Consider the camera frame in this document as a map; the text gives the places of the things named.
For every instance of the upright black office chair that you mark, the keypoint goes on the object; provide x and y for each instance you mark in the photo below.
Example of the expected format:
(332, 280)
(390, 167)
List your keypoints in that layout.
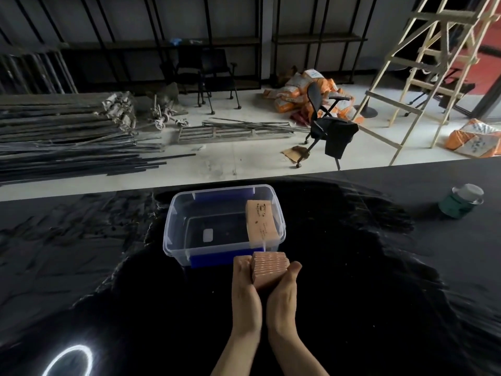
(211, 70)

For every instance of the person's right forearm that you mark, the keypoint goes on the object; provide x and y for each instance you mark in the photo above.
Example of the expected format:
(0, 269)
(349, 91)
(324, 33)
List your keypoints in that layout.
(293, 358)

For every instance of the pile of orange bags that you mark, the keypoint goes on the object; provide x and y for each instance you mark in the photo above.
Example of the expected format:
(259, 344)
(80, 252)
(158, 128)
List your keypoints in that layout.
(297, 93)

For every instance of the black chair with thin legs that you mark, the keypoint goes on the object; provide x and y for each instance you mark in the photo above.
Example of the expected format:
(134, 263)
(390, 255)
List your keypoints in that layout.
(450, 91)

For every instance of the person's right thumb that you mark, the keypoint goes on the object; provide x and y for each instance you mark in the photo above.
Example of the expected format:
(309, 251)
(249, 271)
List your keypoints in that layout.
(289, 276)

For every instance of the person's left hand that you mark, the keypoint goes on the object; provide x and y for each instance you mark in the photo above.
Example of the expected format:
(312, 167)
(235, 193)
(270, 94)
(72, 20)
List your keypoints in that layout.
(244, 305)

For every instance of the person's right hand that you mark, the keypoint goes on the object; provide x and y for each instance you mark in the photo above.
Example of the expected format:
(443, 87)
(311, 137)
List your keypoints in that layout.
(282, 309)

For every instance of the wooden ladder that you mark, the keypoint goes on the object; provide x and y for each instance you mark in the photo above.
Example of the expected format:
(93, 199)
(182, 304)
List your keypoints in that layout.
(426, 62)

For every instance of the person's left thumb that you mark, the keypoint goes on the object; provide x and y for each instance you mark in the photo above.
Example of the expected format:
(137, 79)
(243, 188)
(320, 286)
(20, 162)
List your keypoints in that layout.
(242, 272)

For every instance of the single orange bag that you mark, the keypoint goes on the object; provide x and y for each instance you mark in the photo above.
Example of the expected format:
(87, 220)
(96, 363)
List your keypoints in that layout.
(475, 138)

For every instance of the narrow black shelf rack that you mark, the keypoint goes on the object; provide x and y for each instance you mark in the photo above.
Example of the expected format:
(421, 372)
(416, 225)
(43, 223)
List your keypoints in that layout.
(313, 38)

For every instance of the person's left forearm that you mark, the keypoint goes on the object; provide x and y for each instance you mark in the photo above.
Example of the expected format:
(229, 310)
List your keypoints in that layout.
(237, 356)

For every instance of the flat cardboard piece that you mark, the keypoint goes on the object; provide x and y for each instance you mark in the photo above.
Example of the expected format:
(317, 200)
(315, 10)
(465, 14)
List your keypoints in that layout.
(294, 153)

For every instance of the pile of metal clamps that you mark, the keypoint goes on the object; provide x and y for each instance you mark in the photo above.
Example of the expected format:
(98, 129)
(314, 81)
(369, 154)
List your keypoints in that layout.
(119, 109)

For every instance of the blue object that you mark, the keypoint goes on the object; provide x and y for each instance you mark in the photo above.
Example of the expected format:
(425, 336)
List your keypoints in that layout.
(176, 41)

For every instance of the clear plastic storage bin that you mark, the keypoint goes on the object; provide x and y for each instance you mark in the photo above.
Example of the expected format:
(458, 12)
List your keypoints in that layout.
(188, 215)

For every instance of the leaning metal bars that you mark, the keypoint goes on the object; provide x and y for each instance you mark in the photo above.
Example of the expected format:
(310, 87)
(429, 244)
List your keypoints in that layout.
(35, 72)

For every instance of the metal frame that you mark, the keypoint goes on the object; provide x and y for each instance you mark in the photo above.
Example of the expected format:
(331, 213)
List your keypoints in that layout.
(235, 131)

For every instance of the plain brown cardboard box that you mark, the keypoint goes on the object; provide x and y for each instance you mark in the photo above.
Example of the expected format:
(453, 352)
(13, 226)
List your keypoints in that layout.
(263, 225)

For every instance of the pile of metal rods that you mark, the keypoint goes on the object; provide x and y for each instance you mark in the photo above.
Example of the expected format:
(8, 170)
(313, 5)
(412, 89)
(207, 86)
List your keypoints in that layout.
(58, 137)

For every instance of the black round table base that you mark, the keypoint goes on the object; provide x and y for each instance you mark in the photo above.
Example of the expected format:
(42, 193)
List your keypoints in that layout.
(368, 111)

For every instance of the metal caster wheels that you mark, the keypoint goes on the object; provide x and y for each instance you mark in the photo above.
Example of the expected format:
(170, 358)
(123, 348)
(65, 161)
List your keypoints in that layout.
(164, 117)

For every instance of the wide black shelf rack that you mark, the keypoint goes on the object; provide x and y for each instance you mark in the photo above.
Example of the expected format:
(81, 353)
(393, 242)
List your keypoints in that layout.
(164, 44)

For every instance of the green and white container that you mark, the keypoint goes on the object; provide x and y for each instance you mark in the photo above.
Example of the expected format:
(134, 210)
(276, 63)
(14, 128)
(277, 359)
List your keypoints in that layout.
(458, 203)

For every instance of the striped brown cardboard box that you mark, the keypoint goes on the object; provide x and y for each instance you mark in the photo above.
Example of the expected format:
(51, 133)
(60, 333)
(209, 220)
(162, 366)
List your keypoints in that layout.
(270, 268)

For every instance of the black table cloth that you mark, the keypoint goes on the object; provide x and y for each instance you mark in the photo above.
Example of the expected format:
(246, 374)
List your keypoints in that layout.
(372, 293)

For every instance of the tipped black office chair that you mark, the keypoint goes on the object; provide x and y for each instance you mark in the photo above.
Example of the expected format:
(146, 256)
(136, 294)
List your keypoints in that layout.
(332, 133)

